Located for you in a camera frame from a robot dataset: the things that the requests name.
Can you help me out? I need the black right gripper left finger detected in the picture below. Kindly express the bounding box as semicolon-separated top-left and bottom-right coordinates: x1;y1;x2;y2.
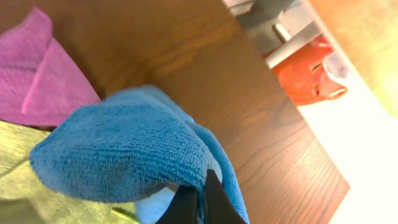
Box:
156;185;198;224

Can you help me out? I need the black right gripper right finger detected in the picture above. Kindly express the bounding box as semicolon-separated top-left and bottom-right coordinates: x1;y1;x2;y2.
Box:
203;169;246;224

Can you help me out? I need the blue microfiber cloth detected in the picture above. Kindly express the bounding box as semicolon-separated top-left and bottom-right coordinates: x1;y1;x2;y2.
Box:
29;85;249;223

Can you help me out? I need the crumpled green cloth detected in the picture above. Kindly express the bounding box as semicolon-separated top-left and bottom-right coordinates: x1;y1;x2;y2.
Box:
1;121;138;224

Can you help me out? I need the crumpled purple cloth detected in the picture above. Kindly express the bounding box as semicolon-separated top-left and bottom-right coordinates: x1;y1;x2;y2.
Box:
1;7;100;126

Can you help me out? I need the red object beside table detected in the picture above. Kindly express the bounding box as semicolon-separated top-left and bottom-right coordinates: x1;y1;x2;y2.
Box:
272;35;348;106

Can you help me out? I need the grey metal frame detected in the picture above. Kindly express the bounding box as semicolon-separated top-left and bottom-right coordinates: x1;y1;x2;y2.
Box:
223;0;322;68

